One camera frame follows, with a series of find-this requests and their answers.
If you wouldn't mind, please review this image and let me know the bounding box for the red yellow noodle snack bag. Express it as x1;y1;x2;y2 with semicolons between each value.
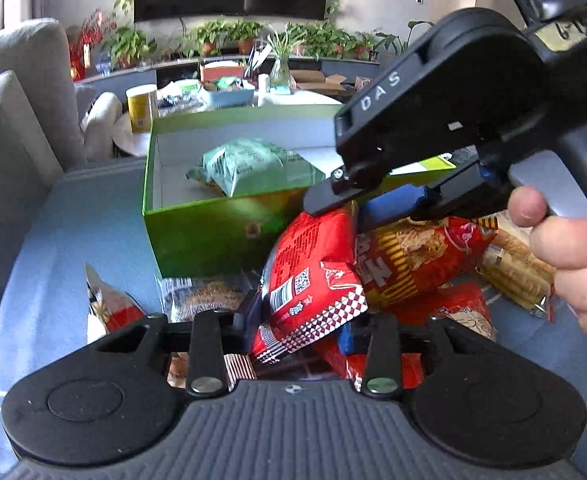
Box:
356;216;499;310

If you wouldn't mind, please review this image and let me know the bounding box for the green cardboard box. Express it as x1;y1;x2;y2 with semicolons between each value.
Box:
142;104;342;278

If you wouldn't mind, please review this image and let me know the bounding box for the red white snack packet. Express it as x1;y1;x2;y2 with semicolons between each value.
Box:
85;263;146;344

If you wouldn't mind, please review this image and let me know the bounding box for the white round coffee table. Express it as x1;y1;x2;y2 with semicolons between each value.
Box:
113;90;340;157

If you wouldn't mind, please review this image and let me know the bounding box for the open cardboard box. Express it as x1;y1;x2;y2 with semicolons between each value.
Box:
290;70;347;96

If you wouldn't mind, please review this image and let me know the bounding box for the red berry decoration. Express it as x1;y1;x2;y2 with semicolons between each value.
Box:
66;9;116;81

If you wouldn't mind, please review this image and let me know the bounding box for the red checkered snack bag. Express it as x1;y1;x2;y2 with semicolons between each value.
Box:
251;202;368;364

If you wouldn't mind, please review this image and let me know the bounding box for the clear wrapped biscuit pack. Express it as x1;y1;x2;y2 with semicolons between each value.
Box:
476;211;556;322

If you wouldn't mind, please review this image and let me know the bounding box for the person's right hand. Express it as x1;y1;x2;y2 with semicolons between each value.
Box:
508;186;587;334

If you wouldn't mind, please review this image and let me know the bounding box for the blue striped table cloth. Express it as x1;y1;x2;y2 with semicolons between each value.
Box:
0;158;587;478

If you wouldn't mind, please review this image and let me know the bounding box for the glass vase with plant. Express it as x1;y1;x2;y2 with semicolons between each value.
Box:
266;28;303;96

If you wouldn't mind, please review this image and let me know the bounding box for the green snack bag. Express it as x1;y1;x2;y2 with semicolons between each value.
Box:
186;139;326;197

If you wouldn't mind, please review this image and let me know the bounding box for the clear bag brown bread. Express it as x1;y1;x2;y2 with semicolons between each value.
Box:
156;273;252;323

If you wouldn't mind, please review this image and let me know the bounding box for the blue plastic tray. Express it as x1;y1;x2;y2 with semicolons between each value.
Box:
197;80;255;110

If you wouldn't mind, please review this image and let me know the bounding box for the grey sofa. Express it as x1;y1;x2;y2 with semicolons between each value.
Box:
0;18;86;300

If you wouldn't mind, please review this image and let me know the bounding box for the potted green plant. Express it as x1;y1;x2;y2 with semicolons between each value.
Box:
103;26;158;68

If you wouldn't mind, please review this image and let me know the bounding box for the yellow tin can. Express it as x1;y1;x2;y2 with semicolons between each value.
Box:
125;84;158;133

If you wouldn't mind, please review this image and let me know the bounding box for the grey tv cabinet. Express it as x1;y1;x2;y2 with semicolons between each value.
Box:
74;55;380;102

